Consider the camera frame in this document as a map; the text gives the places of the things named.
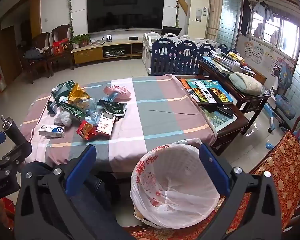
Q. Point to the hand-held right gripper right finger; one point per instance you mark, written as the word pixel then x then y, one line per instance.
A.
pixel 213 172

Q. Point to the beige curtain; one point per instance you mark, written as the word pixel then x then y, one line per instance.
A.
pixel 213 10

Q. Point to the person's left forearm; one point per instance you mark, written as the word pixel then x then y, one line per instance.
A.
pixel 7 210

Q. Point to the black set-top box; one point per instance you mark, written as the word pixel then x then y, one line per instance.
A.
pixel 133 38

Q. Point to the black television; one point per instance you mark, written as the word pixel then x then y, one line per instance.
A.
pixel 125 11

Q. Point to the dark bag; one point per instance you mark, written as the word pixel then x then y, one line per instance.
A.
pixel 33 53

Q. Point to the hanging clothes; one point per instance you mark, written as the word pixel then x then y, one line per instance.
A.
pixel 262 10

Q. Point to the dark green patterned wrapper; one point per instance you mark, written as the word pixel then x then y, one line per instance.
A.
pixel 112 108

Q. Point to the red gift box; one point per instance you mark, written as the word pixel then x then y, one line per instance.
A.
pixel 60 47

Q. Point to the blue plastic wrapper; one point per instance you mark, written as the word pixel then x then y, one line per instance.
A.
pixel 113 95

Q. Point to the wooden corner shelf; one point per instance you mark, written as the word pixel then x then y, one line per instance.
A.
pixel 183 3

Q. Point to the potted green plant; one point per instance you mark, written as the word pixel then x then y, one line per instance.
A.
pixel 80 39

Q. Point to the black stereo player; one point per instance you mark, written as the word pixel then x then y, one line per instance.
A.
pixel 114 52

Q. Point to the white standing air conditioner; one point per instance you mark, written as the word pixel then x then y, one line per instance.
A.
pixel 197 15

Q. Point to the small white device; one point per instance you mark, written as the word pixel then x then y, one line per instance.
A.
pixel 109 38

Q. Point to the plaid tablecloth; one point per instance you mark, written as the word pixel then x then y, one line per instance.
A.
pixel 152 110

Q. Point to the black round object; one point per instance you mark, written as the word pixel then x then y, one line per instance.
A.
pixel 51 106

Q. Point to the large green white bag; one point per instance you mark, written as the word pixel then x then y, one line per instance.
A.
pixel 61 90

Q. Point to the red and white carton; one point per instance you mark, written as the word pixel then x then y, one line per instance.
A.
pixel 105 123

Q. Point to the window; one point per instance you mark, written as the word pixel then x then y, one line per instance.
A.
pixel 287 35

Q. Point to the colourful books and remotes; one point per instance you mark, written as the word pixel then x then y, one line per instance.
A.
pixel 225 93

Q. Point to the navy playpen fence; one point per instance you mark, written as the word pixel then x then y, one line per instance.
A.
pixel 165 55

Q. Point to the orange picture book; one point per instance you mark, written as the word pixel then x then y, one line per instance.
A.
pixel 185 83

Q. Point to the yellow snack bag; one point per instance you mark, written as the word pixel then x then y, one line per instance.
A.
pixel 78 95

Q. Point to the stack of books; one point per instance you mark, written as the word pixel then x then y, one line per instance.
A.
pixel 222 61

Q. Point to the dark wooden side table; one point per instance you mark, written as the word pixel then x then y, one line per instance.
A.
pixel 247 98

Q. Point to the black monitor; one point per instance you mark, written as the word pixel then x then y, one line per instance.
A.
pixel 171 32

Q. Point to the blue face mask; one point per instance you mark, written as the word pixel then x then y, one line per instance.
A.
pixel 92 119

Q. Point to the white playpen fence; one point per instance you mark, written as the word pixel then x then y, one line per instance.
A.
pixel 148 52

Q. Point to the white remote control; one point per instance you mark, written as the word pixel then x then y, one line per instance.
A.
pixel 205 92

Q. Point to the carved wooden armchair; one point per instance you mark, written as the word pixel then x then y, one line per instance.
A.
pixel 61 33
pixel 41 40

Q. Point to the pink plastic bag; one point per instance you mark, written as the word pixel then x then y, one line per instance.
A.
pixel 118 91

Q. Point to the wooden chair with red cushion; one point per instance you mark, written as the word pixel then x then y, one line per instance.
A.
pixel 287 165

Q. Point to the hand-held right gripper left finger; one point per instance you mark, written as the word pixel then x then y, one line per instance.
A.
pixel 81 170

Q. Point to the white plastic bag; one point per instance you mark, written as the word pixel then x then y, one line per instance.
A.
pixel 64 118

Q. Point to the white medicine box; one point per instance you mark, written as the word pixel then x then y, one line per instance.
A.
pixel 51 131

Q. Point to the blue child's chair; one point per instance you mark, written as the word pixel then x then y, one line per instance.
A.
pixel 285 102

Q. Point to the wooden television cabinet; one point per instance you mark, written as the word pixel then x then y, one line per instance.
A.
pixel 87 55

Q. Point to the clear plastic bag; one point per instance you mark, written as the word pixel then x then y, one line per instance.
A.
pixel 91 105

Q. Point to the white lined wastebasket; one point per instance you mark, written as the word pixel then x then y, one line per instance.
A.
pixel 175 185

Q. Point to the children's wall charts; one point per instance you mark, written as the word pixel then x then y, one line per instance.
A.
pixel 258 52

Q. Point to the red snack wrapper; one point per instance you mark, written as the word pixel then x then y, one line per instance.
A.
pixel 86 130

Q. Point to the wooden door frame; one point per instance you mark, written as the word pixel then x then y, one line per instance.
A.
pixel 36 10

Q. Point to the green plush cushion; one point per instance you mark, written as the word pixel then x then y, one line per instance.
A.
pixel 246 83

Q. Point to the green picture book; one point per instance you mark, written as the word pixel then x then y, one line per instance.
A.
pixel 193 86

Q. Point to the green ivy garland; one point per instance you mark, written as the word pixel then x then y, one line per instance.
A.
pixel 177 12
pixel 70 10

